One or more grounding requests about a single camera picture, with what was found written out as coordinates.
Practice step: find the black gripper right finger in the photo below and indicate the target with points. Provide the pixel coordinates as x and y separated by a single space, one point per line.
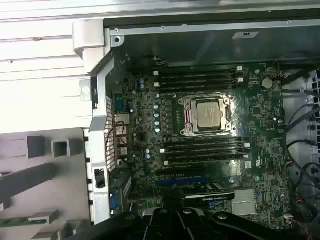
195 230

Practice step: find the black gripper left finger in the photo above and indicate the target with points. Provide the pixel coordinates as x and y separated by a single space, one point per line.
160 230

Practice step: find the green RAM stick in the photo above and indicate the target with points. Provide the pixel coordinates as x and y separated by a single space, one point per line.
15 223

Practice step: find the black graphics card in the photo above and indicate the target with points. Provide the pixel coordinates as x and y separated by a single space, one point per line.
212 196

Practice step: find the blue expansion slot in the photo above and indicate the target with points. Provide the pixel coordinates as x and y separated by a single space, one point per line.
182 180

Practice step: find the silver finned heatsink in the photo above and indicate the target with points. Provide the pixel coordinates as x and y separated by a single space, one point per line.
245 202

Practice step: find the CPU socket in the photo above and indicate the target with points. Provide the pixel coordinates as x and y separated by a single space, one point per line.
182 132

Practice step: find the green motherboard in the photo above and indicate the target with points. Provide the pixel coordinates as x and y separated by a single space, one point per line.
265 140

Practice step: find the metal socket cover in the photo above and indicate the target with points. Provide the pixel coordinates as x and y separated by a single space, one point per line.
190 115

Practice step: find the silver CPU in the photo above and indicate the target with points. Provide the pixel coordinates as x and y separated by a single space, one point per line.
209 115

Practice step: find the grey parts rack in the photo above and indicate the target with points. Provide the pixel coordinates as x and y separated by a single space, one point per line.
42 155

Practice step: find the silver drive cage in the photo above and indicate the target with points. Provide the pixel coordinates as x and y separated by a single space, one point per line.
313 117

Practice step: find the silver coin battery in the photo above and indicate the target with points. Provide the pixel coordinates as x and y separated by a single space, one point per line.
267 83

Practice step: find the black PC case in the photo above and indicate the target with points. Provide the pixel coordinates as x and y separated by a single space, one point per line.
175 47

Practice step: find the white case label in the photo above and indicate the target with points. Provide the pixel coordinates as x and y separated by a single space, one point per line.
246 35

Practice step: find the grey plastic case latch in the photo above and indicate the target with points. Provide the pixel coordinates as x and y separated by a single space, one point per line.
87 35

